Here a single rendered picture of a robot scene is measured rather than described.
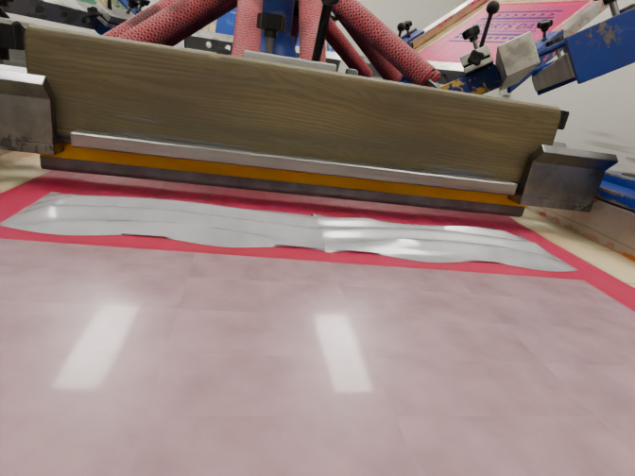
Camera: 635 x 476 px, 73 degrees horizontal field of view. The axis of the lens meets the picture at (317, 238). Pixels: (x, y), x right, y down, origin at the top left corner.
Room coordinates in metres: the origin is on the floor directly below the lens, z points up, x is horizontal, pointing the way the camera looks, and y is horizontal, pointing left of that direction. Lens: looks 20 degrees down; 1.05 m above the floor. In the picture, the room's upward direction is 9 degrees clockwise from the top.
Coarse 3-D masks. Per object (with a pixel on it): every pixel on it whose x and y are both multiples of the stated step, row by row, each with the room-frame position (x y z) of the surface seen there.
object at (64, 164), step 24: (48, 168) 0.31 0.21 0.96; (72, 168) 0.31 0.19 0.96; (96, 168) 0.32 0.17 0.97; (120, 168) 0.32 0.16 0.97; (144, 168) 0.32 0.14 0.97; (288, 192) 0.35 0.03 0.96; (312, 192) 0.35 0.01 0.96; (336, 192) 0.35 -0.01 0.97; (360, 192) 0.36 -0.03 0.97; (384, 192) 0.36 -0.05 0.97
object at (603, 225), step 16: (528, 208) 0.46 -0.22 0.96; (544, 208) 0.44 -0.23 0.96; (592, 208) 0.38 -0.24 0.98; (608, 208) 0.36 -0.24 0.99; (624, 208) 0.35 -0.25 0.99; (560, 224) 0.41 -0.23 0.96; (576, 224) 0.39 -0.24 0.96; (592, 224) 0.37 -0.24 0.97; (608, 224) 0.36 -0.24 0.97; (624, 224) 0.34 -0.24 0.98; (592, 240) 0.37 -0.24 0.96; (608, 240) 0.35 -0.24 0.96; (624, 240) 0.34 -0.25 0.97
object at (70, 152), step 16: (64, 144) 0.31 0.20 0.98; (96, 160) 0.32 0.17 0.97; (112, 160) 0.32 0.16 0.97; (128, 160) 0.32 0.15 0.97; (144, 160) 0.32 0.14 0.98; (160, 160) 0.33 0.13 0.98; (176, 160) 0.33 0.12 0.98; (240, 176) 0.34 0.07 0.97; (256, 176) 0.34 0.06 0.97; (272, 176) 0.34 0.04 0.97; (288, 176) 0.35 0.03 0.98; (304, 176) 0.35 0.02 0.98; (320, 176) 0.35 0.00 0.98; (400, 192) 0.37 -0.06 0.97; (416, 192) 0.37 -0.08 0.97; (432, 192) 0.37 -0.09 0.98; (448, 192) 0.37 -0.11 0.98; (464, 192) 0.38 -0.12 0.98; (480, 192) 0.38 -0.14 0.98
